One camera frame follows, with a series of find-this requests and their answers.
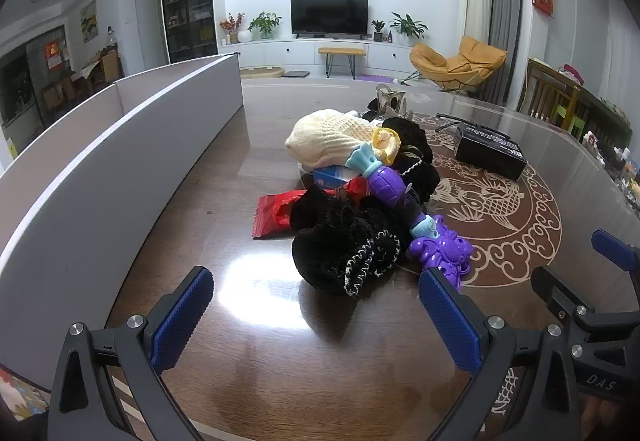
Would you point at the black printed box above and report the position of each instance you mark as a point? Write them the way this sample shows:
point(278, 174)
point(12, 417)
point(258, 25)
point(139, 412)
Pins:
point(487, 151)

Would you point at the white door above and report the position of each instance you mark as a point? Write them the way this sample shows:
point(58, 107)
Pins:
point(150, 26)

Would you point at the red flower bouquet vase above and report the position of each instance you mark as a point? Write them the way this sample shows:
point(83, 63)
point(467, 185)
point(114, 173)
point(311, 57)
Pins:
point(231, 26)

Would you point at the bow hair claw clip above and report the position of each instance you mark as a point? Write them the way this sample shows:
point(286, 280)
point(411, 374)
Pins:
point(390, 101)

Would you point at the yellow crochet piece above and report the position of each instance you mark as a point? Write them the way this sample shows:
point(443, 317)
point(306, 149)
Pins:
point(387, 143)

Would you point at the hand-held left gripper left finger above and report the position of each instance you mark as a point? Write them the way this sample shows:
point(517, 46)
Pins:
point(180, 316)

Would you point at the framed wall painting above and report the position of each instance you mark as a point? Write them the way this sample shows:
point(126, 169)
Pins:
point(88, 21)

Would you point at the bushy green potted plant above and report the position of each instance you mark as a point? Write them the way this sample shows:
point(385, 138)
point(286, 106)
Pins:
point(265, 23)

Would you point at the blue and white carton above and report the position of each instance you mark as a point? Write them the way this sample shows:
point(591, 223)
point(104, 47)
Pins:
point(330, 177)

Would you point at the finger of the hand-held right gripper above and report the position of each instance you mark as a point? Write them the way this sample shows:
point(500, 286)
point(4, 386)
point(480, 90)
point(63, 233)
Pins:
point(552, 288)
point(617, 253)

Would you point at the broad leaf potted plant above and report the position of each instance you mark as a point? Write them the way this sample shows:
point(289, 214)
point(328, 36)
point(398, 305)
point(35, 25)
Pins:
point(407, 27)

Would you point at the cream knitted hat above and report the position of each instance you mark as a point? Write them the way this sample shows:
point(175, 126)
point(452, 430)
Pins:
point(325, 136)

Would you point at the wooden bench black legs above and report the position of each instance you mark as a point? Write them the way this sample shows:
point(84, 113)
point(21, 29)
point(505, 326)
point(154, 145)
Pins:
point(342, 52)

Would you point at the round white vase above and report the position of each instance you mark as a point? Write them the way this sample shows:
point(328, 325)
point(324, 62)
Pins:
point(244, 36)

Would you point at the black knitted hat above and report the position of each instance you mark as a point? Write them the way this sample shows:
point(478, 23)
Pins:
point(415, 141)
point(325, 241)

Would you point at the small potted plant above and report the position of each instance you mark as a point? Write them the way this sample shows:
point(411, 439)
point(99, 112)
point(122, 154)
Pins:
point(378, 30)

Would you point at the colourful printed mat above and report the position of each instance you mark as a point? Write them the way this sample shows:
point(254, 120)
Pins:
point(20, 396)

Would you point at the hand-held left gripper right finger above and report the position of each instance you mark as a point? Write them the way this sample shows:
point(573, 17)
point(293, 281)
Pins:
point(447, 321)

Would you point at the flat screen television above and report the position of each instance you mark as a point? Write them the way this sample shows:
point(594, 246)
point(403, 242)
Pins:
point(330, 17)

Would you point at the brown patterned glass desktop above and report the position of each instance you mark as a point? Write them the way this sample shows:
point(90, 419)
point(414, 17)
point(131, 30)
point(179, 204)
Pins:
point(225, 221)

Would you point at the orange lounge chair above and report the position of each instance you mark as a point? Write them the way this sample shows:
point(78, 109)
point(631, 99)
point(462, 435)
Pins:
point(465, 63)

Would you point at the white television cabinet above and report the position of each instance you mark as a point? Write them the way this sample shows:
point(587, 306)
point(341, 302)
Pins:
point(280, 53)

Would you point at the beige floor mat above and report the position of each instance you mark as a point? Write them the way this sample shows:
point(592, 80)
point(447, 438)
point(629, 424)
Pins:
point(262, 72)

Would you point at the black framed glasses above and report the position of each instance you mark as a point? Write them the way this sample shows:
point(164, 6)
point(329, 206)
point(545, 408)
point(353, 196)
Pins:
point(450, 118)

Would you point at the standing air conditioner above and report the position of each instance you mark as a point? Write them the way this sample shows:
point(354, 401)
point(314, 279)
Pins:
point(475, 1)

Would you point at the red foil packet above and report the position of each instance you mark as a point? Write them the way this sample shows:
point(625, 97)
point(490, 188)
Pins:
point(272, 216)

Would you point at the red paper poster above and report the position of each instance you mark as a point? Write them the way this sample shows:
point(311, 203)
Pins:
point(56, 56)

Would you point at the purple floor mat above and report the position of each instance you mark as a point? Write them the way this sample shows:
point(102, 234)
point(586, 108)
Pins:
point(387, 80)

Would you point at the purple and teal toy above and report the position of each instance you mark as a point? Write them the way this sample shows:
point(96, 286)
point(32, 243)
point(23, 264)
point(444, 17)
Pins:
point(390, 186)

